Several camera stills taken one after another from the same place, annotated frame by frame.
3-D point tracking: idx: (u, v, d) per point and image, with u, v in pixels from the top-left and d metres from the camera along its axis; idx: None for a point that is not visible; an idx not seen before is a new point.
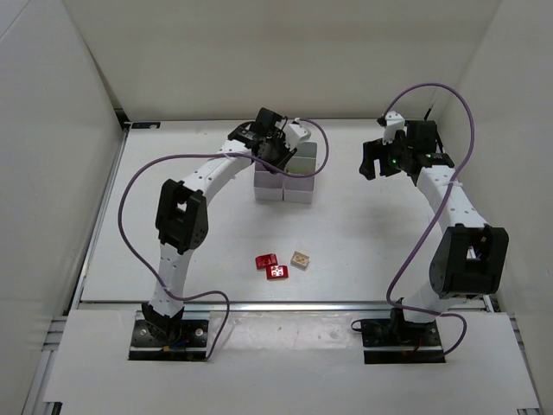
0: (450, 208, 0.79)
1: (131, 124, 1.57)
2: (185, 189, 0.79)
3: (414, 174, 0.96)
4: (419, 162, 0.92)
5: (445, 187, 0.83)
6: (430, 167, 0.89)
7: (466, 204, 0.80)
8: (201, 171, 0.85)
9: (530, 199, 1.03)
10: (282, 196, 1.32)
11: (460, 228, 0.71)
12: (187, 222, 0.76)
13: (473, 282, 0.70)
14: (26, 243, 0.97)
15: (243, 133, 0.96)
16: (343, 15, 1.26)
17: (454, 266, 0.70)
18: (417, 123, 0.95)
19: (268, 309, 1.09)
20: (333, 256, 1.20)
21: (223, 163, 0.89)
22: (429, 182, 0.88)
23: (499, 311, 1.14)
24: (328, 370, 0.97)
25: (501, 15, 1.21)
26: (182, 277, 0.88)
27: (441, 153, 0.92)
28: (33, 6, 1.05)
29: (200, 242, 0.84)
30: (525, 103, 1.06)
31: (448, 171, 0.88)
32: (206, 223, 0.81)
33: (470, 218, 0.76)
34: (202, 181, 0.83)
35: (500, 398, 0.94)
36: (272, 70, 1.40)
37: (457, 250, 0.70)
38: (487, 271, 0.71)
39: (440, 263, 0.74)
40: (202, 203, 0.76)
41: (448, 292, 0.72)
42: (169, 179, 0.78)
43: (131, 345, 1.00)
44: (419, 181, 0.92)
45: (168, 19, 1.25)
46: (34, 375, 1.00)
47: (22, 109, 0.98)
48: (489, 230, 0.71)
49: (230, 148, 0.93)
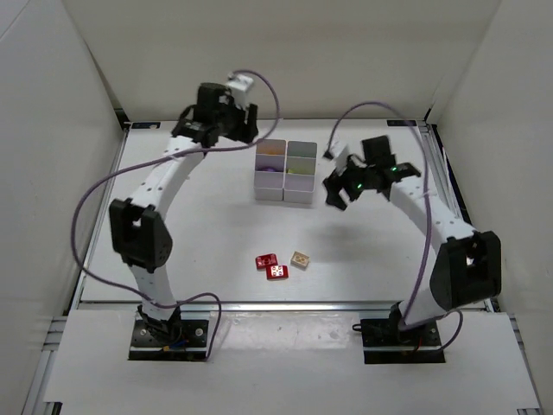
0: (435, 222, 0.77)
1: (131, 123, 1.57)
2: (134, 207, 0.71)
3: (384, 190, 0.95)
4: (388, 177, 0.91)
5: (420, 198, 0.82)
6: (400, 181, 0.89)
7: (447, 214, 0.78)
8: (149, 183, 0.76)
9: (530, 199, 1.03)
10: (282, 196, 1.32)
11: (454, 242, 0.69)
12: (148, 240, 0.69)
13: (479, 291, 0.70)
14: (26, 244, 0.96)
15: (188, 126, 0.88)
16: (344, 15, 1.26)
17: (457, 279, 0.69)
18: (371, 140, 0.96)
19: (268, 309, 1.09)
20: (333, 255, 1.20)
21: (170, 167, 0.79)
22: (403, 195, 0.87)
23: (499, 311, 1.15)
24: (328, 370, 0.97)
25: (501, 15, 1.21)
26: (168, 284, 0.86)
27: (404, 164, 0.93)
28: (32, 6, 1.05)
29: (166, 259, 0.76)
30: (525, 104, 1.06)
31: (418, 181, 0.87)
32: (170, 237, 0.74)
33: (456, 228, 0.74)
34: (151, 193, 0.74)
35: (501, 398, 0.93)
36: (273, 70, 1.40)
37: (458, 264, 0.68)
38: (488, 277, 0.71)
39: (441, 279, 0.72)
40: (158, 219, 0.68)
41: (455, 305, 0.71)
42: (113, 201, 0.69)
43: (131, 345, 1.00)
44: (391, 196, 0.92)
45: (168, 19, 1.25)
46: (34, 375, 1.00)
47: (22, 109, 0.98)
48: (479, 235, 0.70)
49: (176, 147, 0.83)
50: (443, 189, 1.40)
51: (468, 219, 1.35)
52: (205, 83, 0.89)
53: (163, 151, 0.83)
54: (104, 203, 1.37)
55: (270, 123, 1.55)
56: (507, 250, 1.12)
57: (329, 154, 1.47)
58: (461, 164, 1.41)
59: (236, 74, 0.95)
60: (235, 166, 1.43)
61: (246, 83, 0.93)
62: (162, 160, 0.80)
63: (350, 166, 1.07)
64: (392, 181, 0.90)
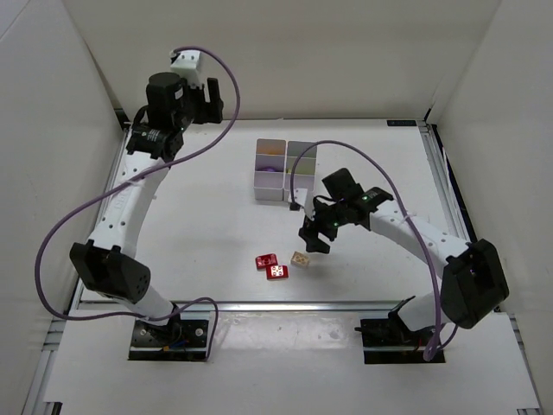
0: (429, 244, 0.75)
1: (131, 124, 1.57)
2: (98, 249, 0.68)
3: (361, 221, 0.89)
4: (362, 207, 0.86)
5: (403, 222, 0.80)
6: (377, 210, 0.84)
7: (435, 233, 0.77)
8: (109, 218, 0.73)
9: (530, 200, 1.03)
10: (282, 196, 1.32)
11: (454, 263, 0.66)
12: (120, 283, 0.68)
13: (493, 300, 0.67)
14: (26, 244, 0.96)
15: (144, 137, 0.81)
16: (344, 15, 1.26)
17: (471, 298, 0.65)
18: (334, 178, 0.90)
19: (268, 309, 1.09)
20: (333, 255, 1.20)
21: (131, 194, 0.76)
22: (384, 224, 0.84)
23: (499, 311, 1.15)
24: (328, 370, 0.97)
25: (501, 15, 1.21)
26: (157, 296, 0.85)
27: (374, 190, 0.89)
28: (33, 6, 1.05)
29: (145, 290, 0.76)
30: (525, 104, 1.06)
31: (395, 205, 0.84)
32: (144, 268, 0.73)
33: (449, 244, 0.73)
34: (115, 229, 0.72)
35: (500, 398, 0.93)
36: (272, 70, 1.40)
37: (467, 285, 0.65)
38: (494, 283, 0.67)
39: (451, 303, 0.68)
40: (124, 259, 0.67)
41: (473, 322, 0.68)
42: (73, 249, 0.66)
43: (131, 345, 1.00)
44: (372, 226, 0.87)
45: (168, 19, 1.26)
46: (34, 375, 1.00)
47: (22, 109, 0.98)
48: (473, 246, 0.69)
49: (134, 167, 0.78)
50: (443, 189, 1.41)
51: (468, 219, 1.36)
52: (150, 79, 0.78)
53: (123, 174, 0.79)
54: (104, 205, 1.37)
55: (270, 123, 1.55)
56: (507, 249, 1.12)
57: (329, 154, 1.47)
58: (461, 164, 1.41)
59: (178, 50, 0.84)
60: (235, 167, 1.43)
61: (192, 61, 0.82)
62: (120, 188, 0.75)
63: (320, 208, 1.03)
64: (369, 211, 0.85)
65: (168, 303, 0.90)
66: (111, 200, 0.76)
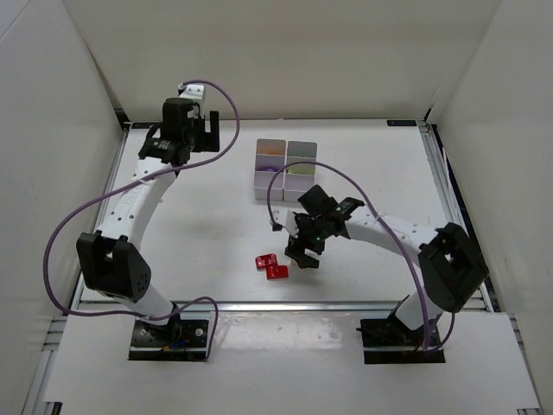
0: (402, 237, 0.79)
1: (131, 123, 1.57)
2: (104, 240, 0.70)
3: (340, 232, 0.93)
4: (339, 218, 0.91)
5: (376, 223, 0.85)
6: (351, 216, 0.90)
7: (406, 226, 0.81)
8: (117, 212, 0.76)
9: (529, 200, 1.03)
10: (282, 196, 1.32)
11: (426, 248, 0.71)
12: (123, 272, 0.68)
13: (473, 278, 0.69)
14: (26, 245, 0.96)
15: (156, 146, 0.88)
16: (344, 15, 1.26)
17: (448, 278, 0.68)
18: (309, 194, 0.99)
19: (268, 309, 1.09)
20: (333, 255, 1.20)
21: (142, 191, 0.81)
22: (359, 228, 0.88)
23: (499, 311, 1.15)
24: (328, 370, 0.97)
25: (502, 15, 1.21)
26: (157, 296, 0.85)
27: (346, 201, 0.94)
28: (33, 6, 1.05)
29: (145, 290, 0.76)
30: (525, 104, 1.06)
31: (365, 209, 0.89)
32: (147, 267, 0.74)
33: (421, 233, 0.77)
34: (123, 220, 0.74)
35: (500, 399, 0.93)
36: (272, 69, 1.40)
37: (442, 266, 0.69)
38: (473, 262, 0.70)
39: (435, 287, 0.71)
40: (132, 250, 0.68)
41: (461, 304, 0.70)
42: (82, 237, 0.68)
43: (131, 345, 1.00)
44: (352, 234, 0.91)
45: (168, 19, 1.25)
46: (34, 375, 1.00)
47: (22, 109, 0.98)
48: (443, 231, 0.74)
49: (145, 169, 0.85)
50: (443, 189, 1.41)
51: (468, 219, 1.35)
52: (169, 99, 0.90)
53: (133, 175, 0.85)
54: (104, 205, 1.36)
55: (270, 122, 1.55)
56: (507, 250, 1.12)
57: (329, 153, 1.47)
58: (461, 164, 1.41)
59: (187, 84, 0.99)
60: (235, 166, 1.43)
61: (200, 92, 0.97)
62: (131, 186, 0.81)
63: (301, 225, 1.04)
64: (344, 220, 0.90)
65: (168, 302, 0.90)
66: (120, 197, 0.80)
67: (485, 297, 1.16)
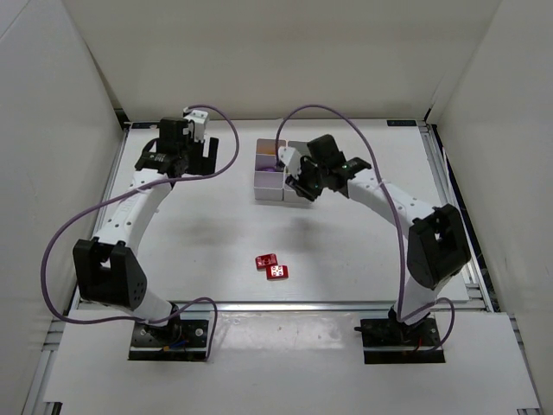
0: (398, 207, 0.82)
1: (131, 124, 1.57)
2: (103, 245, 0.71)
3: (340, 188, 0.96)
4: (340, 175, 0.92)
5: (378, 188, 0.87)
6: (353, 177, 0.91)
7: (407, 197, 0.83)
8: (115, 219, 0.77)
9: (529, 200, 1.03)
10: (282, 196, 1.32)
11: (419, 223, 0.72)
12: (120, 279, 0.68)
13: (454, 261, 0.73)
14: (26, 244, 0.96)
15: (152, 158, 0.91)
16: (343, 15, 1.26)
17: (433, 258, 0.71)
18: (320, 143, 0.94)
19: (267, 309, 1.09)
20: (334, 255, 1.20)
21: (139, 199, 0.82)
22: (359, 189, 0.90)
23: (499, 311, 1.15)
24: (327, 370, 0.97)
25: (501, 15, 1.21)
26: (155, 297, 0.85)
27: (356, 160, 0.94)
28: (32, 6, 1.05)
29: (143, 297, 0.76)
30: (525, 103, 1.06)
31: (371, 173, 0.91)
32: (143, 275, 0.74)
33: (418, 208, 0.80)
34: (120, 227, 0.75)
35: (500, 399, 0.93)
36: (272, 69, 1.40)
37: (429, 245, 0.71)
38: (458, 245, 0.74)
39: (417, 261, 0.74)
40: (129, 256, 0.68)
41: (436, 282, 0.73)
42: (78, 245, 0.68)
43: (131, 345, 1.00)
44: (351, 193, 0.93)
45: (168, 19, 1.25)
46: (34, 375, 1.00)
47: (22, 109, 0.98)
48: (440, 211, 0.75)
49: (143, 179, 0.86)
50: (443, 189, 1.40)
51: (468, 219, 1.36)
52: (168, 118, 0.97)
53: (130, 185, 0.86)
54: (100, 211, 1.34)
55: (270, 123, 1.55)
56: (507, 249, 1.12)
57: None
58: (461, 163, 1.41)
59: (192, 109, 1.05)
60: (235, 166, 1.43)
61: (203, 117, 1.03)
62: (129, 194, 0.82)
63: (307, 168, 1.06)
64: (346, 177, 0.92)
65: (167, 304, 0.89)
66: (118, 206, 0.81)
67: (485, 297, 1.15)
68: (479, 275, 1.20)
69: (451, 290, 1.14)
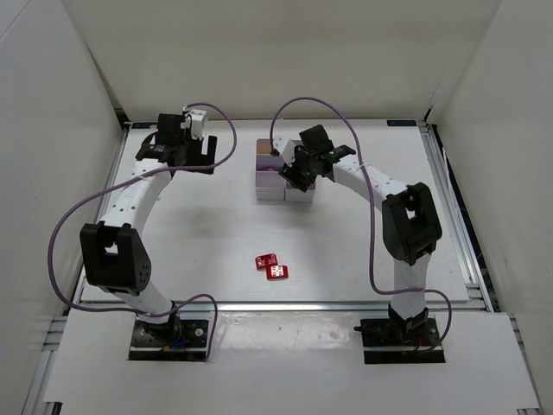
0: (375, 186, 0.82)
1: (131, 123, 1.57)
2: (108, 229, 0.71)
3: (327, 173, 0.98)
4: (327, 161, 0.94)
5: (359, 170, 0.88)
6: (340, 161, 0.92)
7: (384, 177, 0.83)
8: (119, 204, 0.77)
9: (528, 199, 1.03)
10: (282, 195, 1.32)
11: (391, 198, 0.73)
12: (127, 261, 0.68)
13: (426, 235, 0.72)
14: (26, 244, 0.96)
15: (152, 150, 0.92)
16: (343, 15, 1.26)
17: (403, 230, 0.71)
18: (311, 131, 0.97)
19: (267, 309, 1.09)
20: (333, 255, 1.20)
21: (142, 186, 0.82)
22: (343, 173, 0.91)
23: (499, 311, 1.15)
24: (327, 371, 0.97)
25: (501, 15, 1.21)
26: (157, 292, 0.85)
27: (341, 147, 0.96)
28: (33, 6, 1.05)
29: (147, 282, 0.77)
30: (525, 104, 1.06)
31: (353, 157, 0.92)
32: (148, 258, 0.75)
33: (393, 186, 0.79)
34: (125, 212, 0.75)
35: (500, 399, 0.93)
36: (272, 69, 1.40)
37: (401, 217, 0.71)
38: (429, 220, 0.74)
39: (391, 237, 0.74)
40: (135, 237, 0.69)
41: (411, 255, 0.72)
42: (83, 229, 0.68)
43: (131, 345, 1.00)
44: (337, 176, 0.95)
45: (168, 19, 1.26)
46: (34, 375, 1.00)
47: (21, 108, 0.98)
48: (412, 188, 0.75)
49: (143, 168, 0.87)
50: (443, 189, 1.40)
51: (468, 219, 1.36)
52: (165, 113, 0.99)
53: (132, 174, 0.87)
54: (104, 196, 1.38)
55: (270, 123, 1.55)
56: (507, 249, 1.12)
57: None
58: (461, 163, 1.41)
59: (190, 108, 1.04)
60: (235, 166, 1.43)
61: (201, 115, 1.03)
62: (131, 181, 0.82)
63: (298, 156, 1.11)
64: (333, 162, 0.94)
65: (168, 301, 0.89)
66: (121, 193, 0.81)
67: (485, 297, 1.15)
68: (479, 275, 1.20)
69: (452, 289, 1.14)
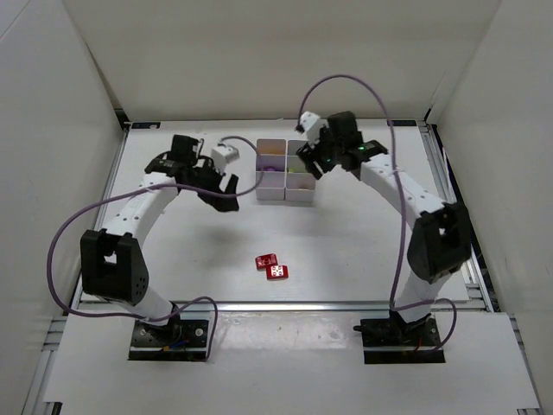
0: (408, 197, 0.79)
1: (131, 123, 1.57)
2: (110, 237, 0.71)
3: (354, 170, 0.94)
4: (355, 156, 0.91)
5: (390, 175, 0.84)
6: (370, 161, 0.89)
7: (419, 189, 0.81)
8: (123, 213, 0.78)
9: (529, 199, 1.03)
10: (283, 195, 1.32)
11: (426, 216, 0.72)
12: (124, 272, 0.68)
13: (454, 257, 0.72)
14: (26, 244, 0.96)
15: (162, 163, 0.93)
16: (343, 15, 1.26)
17: (434, 250, 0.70)
18: (340, 118, 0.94)
19: (268, 309, 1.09)
20: (333, 256, 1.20)
21: (146, 197, 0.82)
22: (372, 175, 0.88)
23: (499, 310, 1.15)
24: (327, 371, 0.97)
25: (501, 15, 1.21)
26: (156, 296, 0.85)
27: (373, 143, 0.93)
28: (33, 6, 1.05)
29: (143, 293, 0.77)
30: (525, 104, 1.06)
31: (385, 159, 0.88)
32: (145, 270, 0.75)
33: (428, 201, 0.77)
34: (128, 221, 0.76)
35: (500, 399, 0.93)
36: (273, 69, 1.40)
37: (435, 237, 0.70)
38: (460, 243, 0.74)
39: (416, 252, 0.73)
40: (135, 247, 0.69)
41: (434, 274, 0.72)
42: (85, 234, 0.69)
43: (131, 345, 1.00)
44: (363, 175, 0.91)
45: (168, 19, 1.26)
46: (34, 375, 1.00)
47: (21, 109, 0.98)
48: (449, 207, 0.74)
49: (151, 181, 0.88)
50: (443, 189, 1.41)
51: None
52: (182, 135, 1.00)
53: (139, 186, 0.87)
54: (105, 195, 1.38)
55: (270, 123, 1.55)
56: (507, 249, 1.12)
57: None
58: (461, 163, 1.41)
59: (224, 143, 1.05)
60: (236, 167, 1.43)
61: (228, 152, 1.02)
62: (137, 192, 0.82)
63: (325, 138, 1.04)
64: (362, 158, 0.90)
65: (168, 304, 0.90)
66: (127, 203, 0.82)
67: (485, 297, 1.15)
68: (479, 275, 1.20)
69: (452, 290, 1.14)
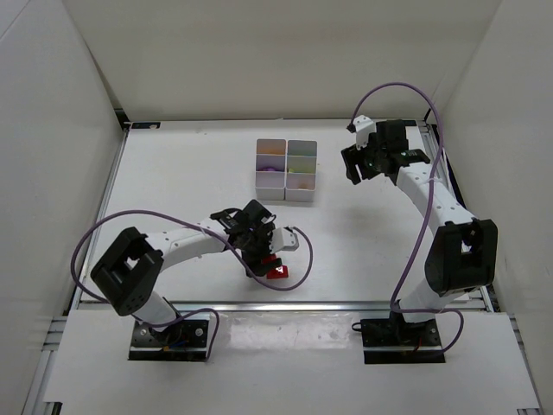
0: (436, 207, 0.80)
1: (131, 123, 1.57)
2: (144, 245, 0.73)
3: (392, 174, 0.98)
4: (395, 161, 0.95)
5: (426, 184, 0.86)
6: (409, 165, 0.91)
7: (450, 201, 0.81)
8: (169, 233, 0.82)
9: (528, 201, 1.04)
10: (283, 195, 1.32)
11: (451, 226, 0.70)
12: (130, 280, 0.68)
13: (470, 275, 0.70)
14: (25, 244, 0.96)
15: (227, 217, 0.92)
16: (343, 15, 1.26)
17: (450, 262, 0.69)
18: (386, 124, 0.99)
19: (269, 309, 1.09)
20: (333, 255, 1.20)
21: (195, 236, 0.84)
22: (409, 181, 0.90)
23: (499, 311, 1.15)
24: (328, 371, 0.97)
25: (501, 15, 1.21)
26: (159, 303, 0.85)
27: (416, 150, 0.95)
28: (33, 6, 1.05)
29: (130, 311, 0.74)
30: (526, 104, 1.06)
31: (424, 167, 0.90)
32: (149, 292, 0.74)
33: (456, 213, 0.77)
34: (166, 242, 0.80)
35: (499, 399, 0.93)
36: (273, 69, 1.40)
37: (454, 249, 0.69)
38: (482, 262, 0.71)
39: (435, 262, 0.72)
40: (155, 267, 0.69)
41: (447, 287, 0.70)
42: (130, 229, 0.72)
43: (131, 345, 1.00)
44: (399, 178, 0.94)
45: (168, 19, 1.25)
46: (34, 375, 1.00)
47: (21, 109, 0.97)
48: (478, 222, 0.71)
49: (208, 225, 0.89)
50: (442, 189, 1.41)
51: None
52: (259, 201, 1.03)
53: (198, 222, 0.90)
54: (105, 196, 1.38)
55: (270, 123, 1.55)
56: (507, 250, 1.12)
57: (327, 154, 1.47)
58: (461, 163, 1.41)
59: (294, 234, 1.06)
60: (236, 166, 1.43)
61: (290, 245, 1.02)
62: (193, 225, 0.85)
63: (371, 140, 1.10)
64: (400, 165, 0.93)
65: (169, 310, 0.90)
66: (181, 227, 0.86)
67: (485, 297, 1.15)
68: None
69: None
